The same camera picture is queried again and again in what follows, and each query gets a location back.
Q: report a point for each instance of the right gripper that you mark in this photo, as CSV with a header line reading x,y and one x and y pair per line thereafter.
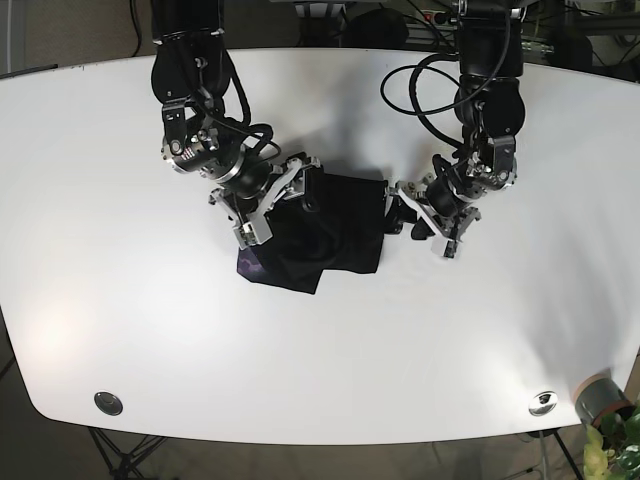
x,y
247,186

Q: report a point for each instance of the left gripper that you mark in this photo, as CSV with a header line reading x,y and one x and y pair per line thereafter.
x,y
441,206

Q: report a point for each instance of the black printed T-shirt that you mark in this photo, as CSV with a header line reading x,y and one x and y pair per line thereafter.
x,y
342,229

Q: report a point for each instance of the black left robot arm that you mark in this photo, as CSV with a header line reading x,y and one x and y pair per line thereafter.
x,y
488,104

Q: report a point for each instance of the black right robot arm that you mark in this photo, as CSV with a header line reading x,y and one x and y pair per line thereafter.
x,y
194,78

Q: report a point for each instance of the right metal table grommet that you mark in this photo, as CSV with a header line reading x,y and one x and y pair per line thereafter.
x,y
543,403

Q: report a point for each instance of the metal table grommet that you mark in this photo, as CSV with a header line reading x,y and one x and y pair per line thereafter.
x,y
108,403
543,403

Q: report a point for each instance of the left metal table grommet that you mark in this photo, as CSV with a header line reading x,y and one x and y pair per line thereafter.
x,y
108,403

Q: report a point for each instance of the grey plant pot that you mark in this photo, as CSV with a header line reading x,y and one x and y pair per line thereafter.
x,y
598,396

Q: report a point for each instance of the green potted plant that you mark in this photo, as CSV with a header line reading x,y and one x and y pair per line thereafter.
x,y
612,450

